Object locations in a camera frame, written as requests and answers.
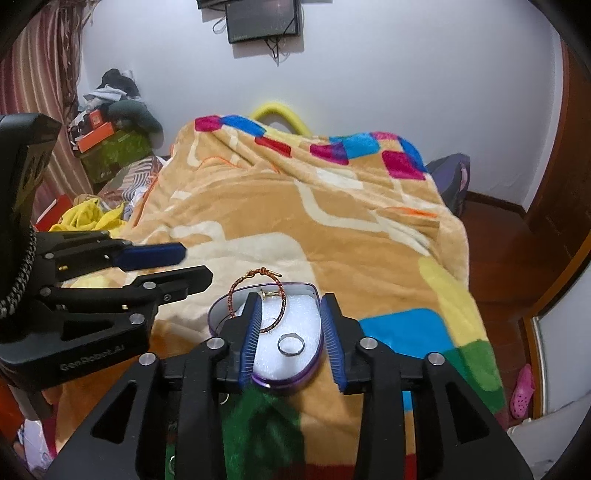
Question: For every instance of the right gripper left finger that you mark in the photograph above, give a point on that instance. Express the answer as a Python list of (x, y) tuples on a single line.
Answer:
[(165, 412)]

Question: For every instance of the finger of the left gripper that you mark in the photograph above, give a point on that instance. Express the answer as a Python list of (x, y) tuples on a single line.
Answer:
[(152, 290), (152, 256)]

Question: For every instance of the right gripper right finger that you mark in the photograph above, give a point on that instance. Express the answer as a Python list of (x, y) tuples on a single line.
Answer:
[(456, 435)]

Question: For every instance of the purple heart-shaped jewelry box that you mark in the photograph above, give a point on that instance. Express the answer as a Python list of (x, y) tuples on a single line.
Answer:
[(287, 356)]

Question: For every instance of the red box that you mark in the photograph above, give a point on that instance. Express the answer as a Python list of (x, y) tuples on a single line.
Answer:
[(52, 214)]

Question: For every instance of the pink croc shoe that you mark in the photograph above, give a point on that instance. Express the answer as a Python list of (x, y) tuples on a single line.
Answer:
[(523, 393)]

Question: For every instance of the striped brown pillow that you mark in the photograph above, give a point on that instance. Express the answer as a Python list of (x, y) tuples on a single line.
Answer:
[(130, 184)]

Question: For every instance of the green patterned cloth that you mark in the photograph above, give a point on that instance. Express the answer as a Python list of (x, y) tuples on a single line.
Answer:
[(103, 161)]

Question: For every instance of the orange box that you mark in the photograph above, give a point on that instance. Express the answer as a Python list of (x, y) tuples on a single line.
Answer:
[(95, 136)]

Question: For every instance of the pile of clothes and boxes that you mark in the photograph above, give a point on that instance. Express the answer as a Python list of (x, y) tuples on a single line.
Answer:
[(117, 100)]

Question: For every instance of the striped brown curtain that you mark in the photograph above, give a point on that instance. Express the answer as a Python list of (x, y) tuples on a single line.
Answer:
[(40, 74)]

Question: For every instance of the colourful patchwork fleece blanket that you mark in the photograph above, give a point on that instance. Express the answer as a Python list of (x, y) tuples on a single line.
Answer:
[(358, 216)]

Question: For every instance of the yellow curved headboard tube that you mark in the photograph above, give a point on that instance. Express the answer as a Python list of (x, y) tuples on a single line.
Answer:
[(277, 109)]

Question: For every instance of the brown wooden door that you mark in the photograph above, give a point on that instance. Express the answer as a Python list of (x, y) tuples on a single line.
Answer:
[(559, 216)]

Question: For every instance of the grey purple bag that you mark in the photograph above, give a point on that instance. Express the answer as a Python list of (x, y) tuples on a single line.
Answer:
[(452, 177)]

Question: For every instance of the small wall monitor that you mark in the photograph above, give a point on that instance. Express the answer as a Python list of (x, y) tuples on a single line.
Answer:
[(250, 20)]

